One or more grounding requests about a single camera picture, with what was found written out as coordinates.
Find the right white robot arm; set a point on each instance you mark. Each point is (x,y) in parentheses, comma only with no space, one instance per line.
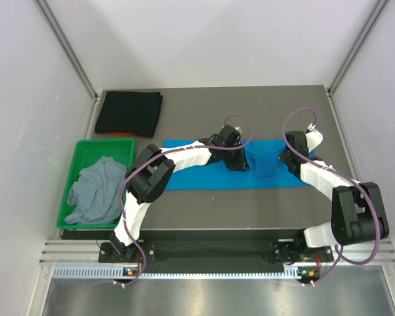
(357,208)

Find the aluminium front rail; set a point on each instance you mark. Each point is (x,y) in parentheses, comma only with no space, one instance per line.
(70,252)

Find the right aluminium frame post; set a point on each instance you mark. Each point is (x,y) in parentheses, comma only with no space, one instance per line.
(357,45)

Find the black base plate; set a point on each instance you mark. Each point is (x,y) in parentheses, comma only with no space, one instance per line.
(226,256)

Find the grey t shirt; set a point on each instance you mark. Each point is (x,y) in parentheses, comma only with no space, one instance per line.
(95,195)

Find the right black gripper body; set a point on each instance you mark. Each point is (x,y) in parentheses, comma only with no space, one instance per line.
(285,156)

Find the aluminium frame post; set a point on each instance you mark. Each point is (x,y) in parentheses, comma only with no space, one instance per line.
(61,38)
(357,45)

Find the folded red t shirt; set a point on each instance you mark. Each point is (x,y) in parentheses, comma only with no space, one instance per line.
(120,134)

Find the slotted cable duct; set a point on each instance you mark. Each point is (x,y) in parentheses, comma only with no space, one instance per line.
(127,273)

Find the folded black t shirt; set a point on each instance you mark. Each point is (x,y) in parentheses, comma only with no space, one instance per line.
(134,112)

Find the green plastic bin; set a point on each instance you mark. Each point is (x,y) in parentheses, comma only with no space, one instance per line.
(86,154)

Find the blue t shirt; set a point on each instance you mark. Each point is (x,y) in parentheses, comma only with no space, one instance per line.
(266,171)

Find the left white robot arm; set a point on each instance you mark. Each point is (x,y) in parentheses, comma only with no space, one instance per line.
(148,177)

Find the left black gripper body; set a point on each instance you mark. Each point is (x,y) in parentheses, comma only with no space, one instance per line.
(234,158)

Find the left aluminium frame post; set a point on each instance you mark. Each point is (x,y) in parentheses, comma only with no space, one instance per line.
(61,38)

